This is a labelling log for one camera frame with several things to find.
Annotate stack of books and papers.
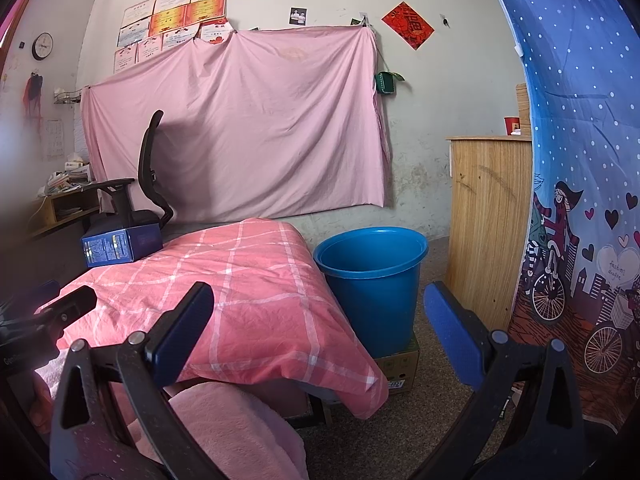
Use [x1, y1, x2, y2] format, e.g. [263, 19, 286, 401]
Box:
[44, 152, 93, 196]

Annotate green wall basket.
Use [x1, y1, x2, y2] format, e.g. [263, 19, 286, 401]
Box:
[375, 71, 406, 96]

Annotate blue printed curtain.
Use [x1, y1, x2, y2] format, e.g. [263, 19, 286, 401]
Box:
[477, 0, 640, 426]

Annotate red hanging scarf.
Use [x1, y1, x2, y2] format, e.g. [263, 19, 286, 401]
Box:
[22, 72, 45, 118]

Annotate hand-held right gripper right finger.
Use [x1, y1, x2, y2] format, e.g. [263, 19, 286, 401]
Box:
[424, 281, 586, 480]

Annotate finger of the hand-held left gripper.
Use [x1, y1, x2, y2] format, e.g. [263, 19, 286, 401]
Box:
[31, 285, 98, 335]
[27, 280, 62, 311]

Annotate pink wall sheet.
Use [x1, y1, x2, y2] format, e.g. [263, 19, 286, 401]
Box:
[81, 25, 393, 224]

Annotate dark blue cardboard box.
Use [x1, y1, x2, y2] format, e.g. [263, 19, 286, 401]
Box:
[81, 225, 165, 268]

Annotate wooden cabinet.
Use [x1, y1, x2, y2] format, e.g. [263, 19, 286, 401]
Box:
[445, 133, 533, 331]

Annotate blue plastic bucket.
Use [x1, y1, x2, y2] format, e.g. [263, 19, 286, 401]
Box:
[313, 226, 430, 359]

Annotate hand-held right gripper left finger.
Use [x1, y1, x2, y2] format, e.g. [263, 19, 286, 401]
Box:
[50, 281, 223, 480]

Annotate brown cardboard box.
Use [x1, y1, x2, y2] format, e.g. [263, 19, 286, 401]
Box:
[320, 332, 421, 406]

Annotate red diamond wall poster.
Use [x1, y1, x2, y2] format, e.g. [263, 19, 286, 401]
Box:
[381, 1, 435, 51]

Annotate wooden desk shelf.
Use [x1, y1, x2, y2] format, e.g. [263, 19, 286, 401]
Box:
[27, 187, 101, 238]

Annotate pink fluffy blanket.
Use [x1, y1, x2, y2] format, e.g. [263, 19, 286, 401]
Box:
[35, 355, 308, 480]

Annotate white wall calendar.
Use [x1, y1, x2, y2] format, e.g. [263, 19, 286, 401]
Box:
[46, 119, 65, 158]

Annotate pink checked blanket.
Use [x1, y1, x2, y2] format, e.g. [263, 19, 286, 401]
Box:
[47, 217, 390, 420]

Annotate black office chair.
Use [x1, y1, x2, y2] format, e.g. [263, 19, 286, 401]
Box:
[87, 109, 175, 233]

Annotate dark wooden table frame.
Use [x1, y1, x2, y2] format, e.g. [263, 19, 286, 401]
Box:
[285, 390, 333, 429]

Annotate round wall clock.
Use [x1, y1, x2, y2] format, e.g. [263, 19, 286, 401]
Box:
[32, 32, 54, 61]

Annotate group of wall certificates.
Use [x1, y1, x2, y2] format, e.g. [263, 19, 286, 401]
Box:
[113, 0, 275, 74]

